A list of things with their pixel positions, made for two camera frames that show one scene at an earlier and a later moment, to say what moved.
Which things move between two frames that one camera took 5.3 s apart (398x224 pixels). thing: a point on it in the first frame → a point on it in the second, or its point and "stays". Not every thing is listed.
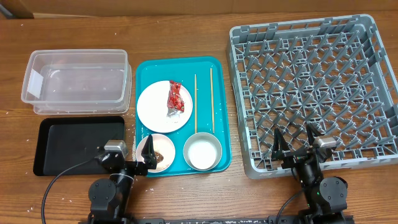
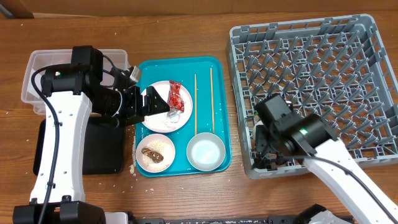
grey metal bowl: x=202 y=151 stays
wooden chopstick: x=212 y=99 stays
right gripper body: x=297 y=157 → x=267 y=157
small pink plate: x=161 y=144 stays
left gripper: x=142 y=169 → x=137 y=110
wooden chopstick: x=196 y=103 stays
